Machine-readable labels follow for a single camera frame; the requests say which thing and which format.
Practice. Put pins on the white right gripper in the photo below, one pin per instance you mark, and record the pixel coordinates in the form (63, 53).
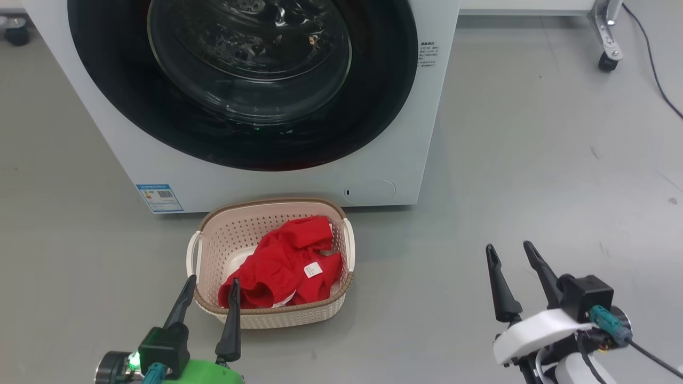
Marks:
(539, 330)

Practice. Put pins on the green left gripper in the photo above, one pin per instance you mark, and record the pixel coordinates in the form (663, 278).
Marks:
(208, 373)

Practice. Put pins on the red cloth garment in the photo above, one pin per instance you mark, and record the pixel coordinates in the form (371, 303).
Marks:
(283, 261)

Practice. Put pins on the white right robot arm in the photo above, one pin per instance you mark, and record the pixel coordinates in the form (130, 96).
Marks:
(573, 373)

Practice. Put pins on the cream perforated laundry basket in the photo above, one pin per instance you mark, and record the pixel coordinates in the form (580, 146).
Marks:
(229, 234)

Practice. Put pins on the white front-load washing machine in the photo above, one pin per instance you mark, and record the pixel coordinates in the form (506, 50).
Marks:
(416, 133)

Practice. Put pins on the blue energy label sticker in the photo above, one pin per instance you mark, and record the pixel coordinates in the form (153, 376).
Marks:
(159, 198)

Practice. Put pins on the round white filter cover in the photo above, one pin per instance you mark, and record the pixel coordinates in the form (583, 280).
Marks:
(371, 190)

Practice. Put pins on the metal partition foot with caster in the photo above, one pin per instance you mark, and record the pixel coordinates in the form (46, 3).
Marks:
(608, 37)

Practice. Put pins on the black caster wheel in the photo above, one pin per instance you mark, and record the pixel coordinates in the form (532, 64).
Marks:
(17, 34)

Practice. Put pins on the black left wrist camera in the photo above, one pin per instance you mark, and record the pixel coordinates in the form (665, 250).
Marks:
(165, 346)

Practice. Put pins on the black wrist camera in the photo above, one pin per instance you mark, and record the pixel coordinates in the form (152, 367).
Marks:
(584, 296)
(165, 346)

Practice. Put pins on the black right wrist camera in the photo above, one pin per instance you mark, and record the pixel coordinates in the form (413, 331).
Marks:
(584, 296)

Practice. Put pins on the teal left camera connector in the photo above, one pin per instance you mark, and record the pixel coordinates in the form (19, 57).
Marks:
(153, 374)

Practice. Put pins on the teal camera connector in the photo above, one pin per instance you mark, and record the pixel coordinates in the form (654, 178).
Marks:
(153, 374)
(611, 324)

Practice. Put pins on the teal right camera connector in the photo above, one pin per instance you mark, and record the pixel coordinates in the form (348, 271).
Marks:
(611, 324)

